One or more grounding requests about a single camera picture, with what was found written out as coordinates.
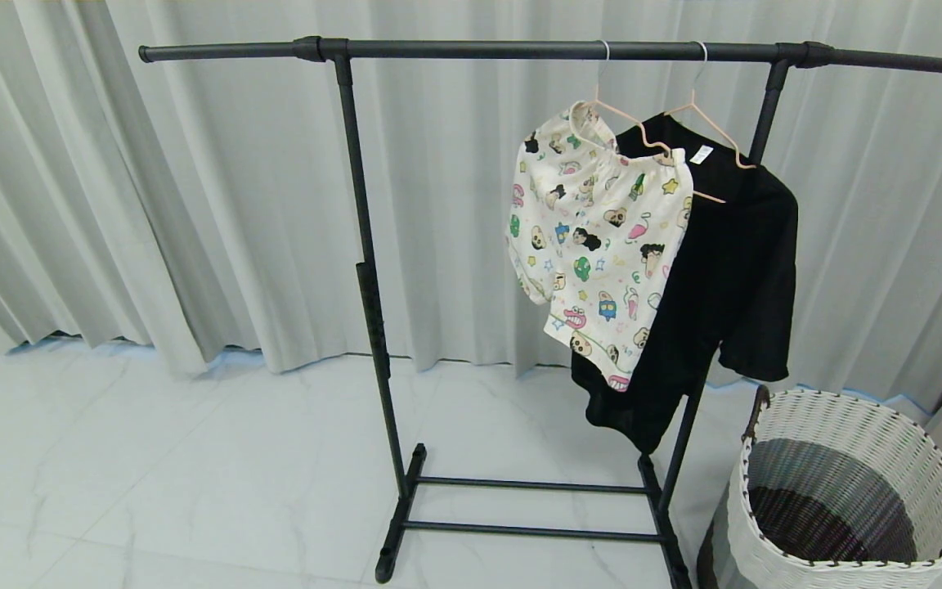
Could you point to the cream printed garment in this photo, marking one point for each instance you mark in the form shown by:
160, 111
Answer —
594, 245

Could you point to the pink clothes hanger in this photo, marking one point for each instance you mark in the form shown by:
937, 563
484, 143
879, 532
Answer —
639, 127
712, 123

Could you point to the black garment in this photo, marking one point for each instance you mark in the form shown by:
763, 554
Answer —
724, 286

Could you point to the black clothes rack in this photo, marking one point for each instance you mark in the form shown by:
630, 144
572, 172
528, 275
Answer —
479, 50

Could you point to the white laundry basket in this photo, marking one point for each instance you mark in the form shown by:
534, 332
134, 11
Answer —
847, 507

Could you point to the white curtain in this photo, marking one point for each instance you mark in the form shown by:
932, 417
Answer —
193, 204

